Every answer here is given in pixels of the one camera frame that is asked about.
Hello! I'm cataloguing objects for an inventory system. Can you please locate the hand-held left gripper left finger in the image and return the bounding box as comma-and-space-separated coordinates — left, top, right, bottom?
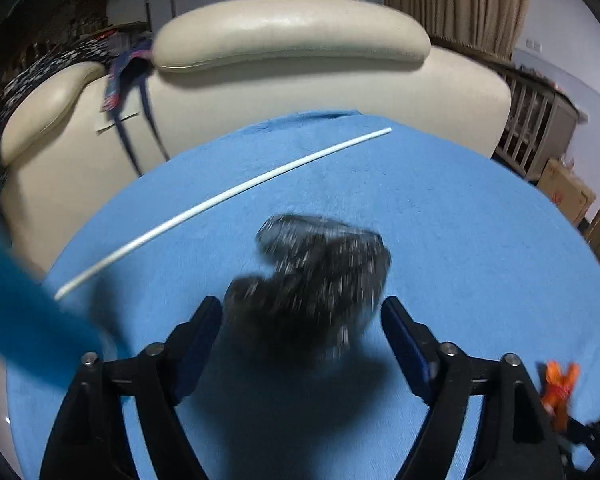
39, 296, 223, 480

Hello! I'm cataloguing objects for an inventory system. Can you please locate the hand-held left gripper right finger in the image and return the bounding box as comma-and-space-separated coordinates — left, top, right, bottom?
381, 296, 566, 480

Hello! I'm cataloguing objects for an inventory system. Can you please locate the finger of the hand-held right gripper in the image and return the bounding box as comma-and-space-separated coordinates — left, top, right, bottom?
557, 412, 600, 472

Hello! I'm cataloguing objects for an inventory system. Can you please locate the dark grey speckled sock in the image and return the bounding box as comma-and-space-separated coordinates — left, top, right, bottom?
222, 212, 393, 366

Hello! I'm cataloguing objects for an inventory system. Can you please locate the blue tablecloth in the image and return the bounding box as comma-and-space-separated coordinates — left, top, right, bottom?
5, 110, 600, 480

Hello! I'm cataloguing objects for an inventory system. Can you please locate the thin white rod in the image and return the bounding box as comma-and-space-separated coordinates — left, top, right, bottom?
54, 127, 392, 301

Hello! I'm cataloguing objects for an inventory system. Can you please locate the teal insulated bottle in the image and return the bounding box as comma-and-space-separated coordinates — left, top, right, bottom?
0, 200, 106, 391

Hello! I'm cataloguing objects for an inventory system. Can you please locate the brown cardboard box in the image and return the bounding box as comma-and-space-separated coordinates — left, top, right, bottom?
536, 157, 598, 226

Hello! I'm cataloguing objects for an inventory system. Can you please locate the slatted wooden cabinet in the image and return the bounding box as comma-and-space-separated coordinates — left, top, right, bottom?
490, 57, 581, 183

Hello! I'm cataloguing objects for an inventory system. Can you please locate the blue red patterned garment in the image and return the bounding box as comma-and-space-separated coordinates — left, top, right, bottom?
100, 32, 171, 176

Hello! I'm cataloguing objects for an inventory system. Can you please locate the black polka dot garment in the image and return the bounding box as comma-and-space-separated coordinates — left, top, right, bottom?
0, 35, 126, 201

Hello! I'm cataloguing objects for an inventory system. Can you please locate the cream leather sofa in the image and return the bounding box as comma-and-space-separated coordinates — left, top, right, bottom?
0, 0, 512, 281

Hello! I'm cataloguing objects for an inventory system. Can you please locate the beige curtain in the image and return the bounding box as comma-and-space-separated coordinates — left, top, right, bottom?
372, 0, 536, 61

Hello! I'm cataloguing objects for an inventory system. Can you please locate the dark wooden shelf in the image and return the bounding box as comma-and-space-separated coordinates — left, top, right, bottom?
0, 0, 106, 61

